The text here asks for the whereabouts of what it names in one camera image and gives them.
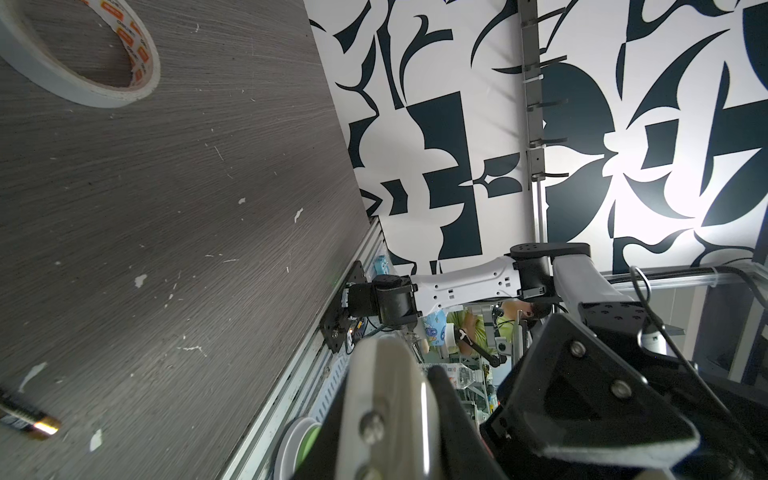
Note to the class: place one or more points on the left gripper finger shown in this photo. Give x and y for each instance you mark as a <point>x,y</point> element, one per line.
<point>464,455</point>

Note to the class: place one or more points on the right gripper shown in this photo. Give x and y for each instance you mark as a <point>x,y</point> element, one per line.
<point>587,401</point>

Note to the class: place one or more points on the AAA battery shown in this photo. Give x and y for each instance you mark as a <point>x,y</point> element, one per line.
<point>26,419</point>

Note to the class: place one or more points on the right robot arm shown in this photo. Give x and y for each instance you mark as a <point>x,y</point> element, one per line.
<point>561,276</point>

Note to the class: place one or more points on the person in green shirt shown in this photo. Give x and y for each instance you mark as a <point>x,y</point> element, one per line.
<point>474,325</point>

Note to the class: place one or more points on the blue tissue pack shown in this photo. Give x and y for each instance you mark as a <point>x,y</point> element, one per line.
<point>435,325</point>

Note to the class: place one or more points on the small electronics board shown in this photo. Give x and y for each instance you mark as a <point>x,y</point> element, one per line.
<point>356,332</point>

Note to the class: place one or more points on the green push button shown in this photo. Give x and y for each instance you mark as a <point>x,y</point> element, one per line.
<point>295,444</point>

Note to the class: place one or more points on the blue owl number tag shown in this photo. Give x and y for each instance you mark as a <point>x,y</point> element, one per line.
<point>381,265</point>

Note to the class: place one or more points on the beige masking tape roll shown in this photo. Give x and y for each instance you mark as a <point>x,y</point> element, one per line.
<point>95,53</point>

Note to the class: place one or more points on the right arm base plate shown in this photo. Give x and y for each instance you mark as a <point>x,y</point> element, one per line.
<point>334,323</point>

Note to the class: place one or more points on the black wall hook rail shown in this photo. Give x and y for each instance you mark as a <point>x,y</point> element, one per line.
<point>532,73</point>

